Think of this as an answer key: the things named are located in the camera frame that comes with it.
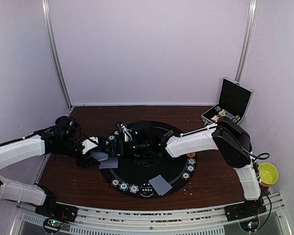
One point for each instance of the green-white single poker chip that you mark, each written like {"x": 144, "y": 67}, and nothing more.
{"x": 111, "y": 137}

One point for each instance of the orange round dealer button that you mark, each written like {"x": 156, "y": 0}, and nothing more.
{"x": 191, "y": 155}

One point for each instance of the red-white poker chip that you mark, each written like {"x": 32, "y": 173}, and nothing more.
{"x": 186, "y": 176}
{"x": 115, "y": 183}

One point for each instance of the red triangular button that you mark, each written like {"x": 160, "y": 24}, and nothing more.
{"x": 168, "y": 134}

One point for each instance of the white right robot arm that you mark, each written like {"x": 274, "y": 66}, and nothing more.
{"x": 231, "y": 141}

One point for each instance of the aluminium left corner post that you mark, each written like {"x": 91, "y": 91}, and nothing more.
{"x": 54, "y": 53}

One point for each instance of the blue-backed playing card deck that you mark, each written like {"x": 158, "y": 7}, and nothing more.
{"x": 99, "y": 156}

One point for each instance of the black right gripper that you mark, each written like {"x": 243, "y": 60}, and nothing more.
{"x": 116, "y": 143}

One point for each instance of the yellow-green plastic bowl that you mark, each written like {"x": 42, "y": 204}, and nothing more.
{"x": 268, "y": 174}

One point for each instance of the aluminium corner post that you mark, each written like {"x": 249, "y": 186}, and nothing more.
{"x": 54, "y": 53}
{"x": 249, "y": 29}

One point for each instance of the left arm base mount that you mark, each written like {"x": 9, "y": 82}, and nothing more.
{"x": 61, "y": 212}

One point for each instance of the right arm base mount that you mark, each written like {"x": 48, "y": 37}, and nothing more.
{"x": 244, "y": 210}

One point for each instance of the dark blue ceramic mug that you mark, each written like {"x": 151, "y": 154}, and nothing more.
{"x": 60, "y": 120}

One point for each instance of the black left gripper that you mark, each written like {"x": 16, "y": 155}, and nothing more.
{"x": 85, "y": 162}

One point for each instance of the black round poker mat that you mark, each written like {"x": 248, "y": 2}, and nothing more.
{"x": 138, "y": 172}

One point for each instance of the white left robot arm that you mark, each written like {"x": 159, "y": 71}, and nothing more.
{"x": 14, "y": 151}

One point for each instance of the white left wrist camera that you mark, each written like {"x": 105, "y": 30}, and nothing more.
{"x": 89, "y": 144}

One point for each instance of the aluminium front rail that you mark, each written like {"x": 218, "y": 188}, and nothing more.
{"x": 199, "y": 221}

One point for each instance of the aluminium poker chip case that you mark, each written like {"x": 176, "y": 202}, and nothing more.
{"x": 233, "y": 103}

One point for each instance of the dealt playing card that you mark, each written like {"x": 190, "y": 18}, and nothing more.
{"x": 109, "y": 163}
{"x": 160, "y": 185}

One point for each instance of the aluminium right corner post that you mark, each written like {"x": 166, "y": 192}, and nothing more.
{"x": 249, "y": 29}

